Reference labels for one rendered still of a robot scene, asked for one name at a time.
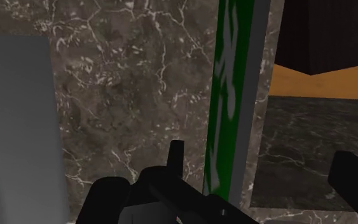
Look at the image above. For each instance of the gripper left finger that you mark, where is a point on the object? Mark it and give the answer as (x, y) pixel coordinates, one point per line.
(166, 192)

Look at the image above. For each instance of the green and grey box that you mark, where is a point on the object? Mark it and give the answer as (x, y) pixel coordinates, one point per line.
(228, 93)

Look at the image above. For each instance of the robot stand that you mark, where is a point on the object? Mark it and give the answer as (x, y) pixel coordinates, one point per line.
(327, 31)

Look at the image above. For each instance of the plain grey box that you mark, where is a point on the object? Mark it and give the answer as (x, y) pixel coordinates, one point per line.
(17, 124)

